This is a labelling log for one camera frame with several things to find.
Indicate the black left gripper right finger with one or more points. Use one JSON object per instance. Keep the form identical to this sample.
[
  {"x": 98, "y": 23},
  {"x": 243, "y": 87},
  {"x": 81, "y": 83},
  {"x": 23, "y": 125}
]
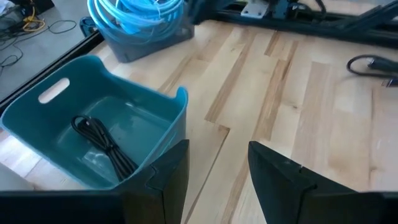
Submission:
[{"x": 280, "y": 193}]

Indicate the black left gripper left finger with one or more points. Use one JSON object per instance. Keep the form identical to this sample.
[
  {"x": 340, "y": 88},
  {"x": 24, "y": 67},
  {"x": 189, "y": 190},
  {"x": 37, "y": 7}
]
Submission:
[{"x": 161, "y": 193}]

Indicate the teal plastic bin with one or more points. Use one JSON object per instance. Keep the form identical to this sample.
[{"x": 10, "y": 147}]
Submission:
[{"x": 140, "y": 121}]

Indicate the grey translucent plastic bin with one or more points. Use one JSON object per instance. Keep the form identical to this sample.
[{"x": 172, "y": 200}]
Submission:
[{"x": 149, "y": 46}]

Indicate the black aluminium table frame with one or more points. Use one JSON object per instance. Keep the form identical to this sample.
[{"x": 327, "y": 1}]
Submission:
[{"x": 311, "y": 26}]

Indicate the silver mounting bracket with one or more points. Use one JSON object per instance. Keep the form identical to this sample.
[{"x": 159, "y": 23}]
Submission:
[{"x": 254, "y": 9}]

